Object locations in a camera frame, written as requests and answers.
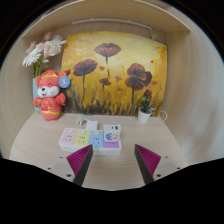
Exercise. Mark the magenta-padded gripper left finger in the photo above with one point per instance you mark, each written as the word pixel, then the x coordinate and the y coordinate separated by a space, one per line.
pixel 78 161

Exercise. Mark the red plush toy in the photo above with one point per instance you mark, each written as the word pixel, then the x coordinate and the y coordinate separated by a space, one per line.
pixel 50 100

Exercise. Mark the yellow poppy flower painting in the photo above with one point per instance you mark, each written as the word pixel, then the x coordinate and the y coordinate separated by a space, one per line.
pixel 113 73

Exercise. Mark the pink white flowers in vase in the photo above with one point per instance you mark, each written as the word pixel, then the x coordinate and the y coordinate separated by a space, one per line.
pixel 43 50

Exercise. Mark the white light bar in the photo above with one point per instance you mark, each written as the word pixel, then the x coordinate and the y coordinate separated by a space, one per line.
pixel 110 22

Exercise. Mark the small potted green plant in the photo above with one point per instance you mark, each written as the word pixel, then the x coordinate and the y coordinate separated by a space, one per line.
pixel 145 111

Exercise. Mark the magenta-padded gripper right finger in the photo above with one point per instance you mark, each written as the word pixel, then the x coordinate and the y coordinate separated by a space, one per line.
pixel 149 161

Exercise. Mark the pastel multicolour power strip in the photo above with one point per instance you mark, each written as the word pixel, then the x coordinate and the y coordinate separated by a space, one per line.
pixel 83 142

